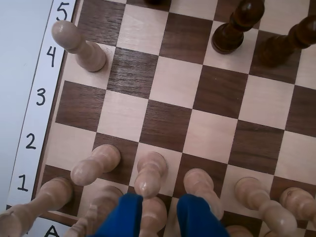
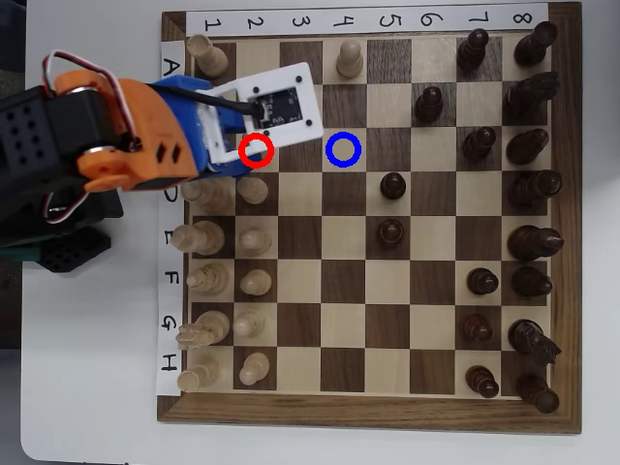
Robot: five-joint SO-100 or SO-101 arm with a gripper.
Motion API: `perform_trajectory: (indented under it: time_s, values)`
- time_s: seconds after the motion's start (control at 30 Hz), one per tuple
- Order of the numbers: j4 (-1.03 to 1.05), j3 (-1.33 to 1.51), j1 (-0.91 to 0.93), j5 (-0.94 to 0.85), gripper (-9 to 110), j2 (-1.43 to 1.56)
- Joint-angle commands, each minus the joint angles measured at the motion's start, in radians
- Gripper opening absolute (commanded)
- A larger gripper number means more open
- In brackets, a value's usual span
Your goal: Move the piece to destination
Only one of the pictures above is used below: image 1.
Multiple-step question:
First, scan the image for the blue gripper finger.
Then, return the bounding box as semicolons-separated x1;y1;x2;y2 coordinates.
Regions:
90;193;144;237
176;194;229;237

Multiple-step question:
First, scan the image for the light wooden pawn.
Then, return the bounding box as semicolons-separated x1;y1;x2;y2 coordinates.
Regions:
70;144;121;186
51;20;107;73
234;176;298;237
279;187;316;223
183;167;225;222
134;152;169;199

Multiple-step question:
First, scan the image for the light wooden knight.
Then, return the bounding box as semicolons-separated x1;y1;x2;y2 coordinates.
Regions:
63;185;124;237

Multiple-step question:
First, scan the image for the light wooden bishop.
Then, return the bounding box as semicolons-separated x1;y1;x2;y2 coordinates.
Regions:
139;196;168;237

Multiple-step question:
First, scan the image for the white paper letter strip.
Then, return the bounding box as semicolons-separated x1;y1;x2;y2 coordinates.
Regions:
24;217;72;237

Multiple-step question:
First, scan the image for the light wooden rook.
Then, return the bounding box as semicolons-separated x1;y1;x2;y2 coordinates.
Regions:
0;176;74;237

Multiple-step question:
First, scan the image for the wooden chessboard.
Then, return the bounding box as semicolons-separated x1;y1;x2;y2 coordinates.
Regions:
6;0;316;237

